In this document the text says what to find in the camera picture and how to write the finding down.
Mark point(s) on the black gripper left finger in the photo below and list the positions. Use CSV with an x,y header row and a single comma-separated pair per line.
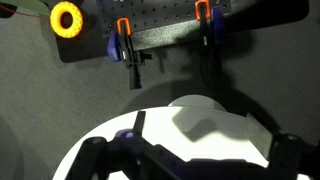
x,y
90,156

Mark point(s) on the white table pedestal base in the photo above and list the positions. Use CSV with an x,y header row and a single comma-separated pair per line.
x,y
196,101

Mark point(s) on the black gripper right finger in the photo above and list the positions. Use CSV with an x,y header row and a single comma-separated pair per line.
x,y
286,153

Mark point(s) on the blue black clamp orange trigger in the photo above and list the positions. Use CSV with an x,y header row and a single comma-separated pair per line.
x,y
128,56
208,23

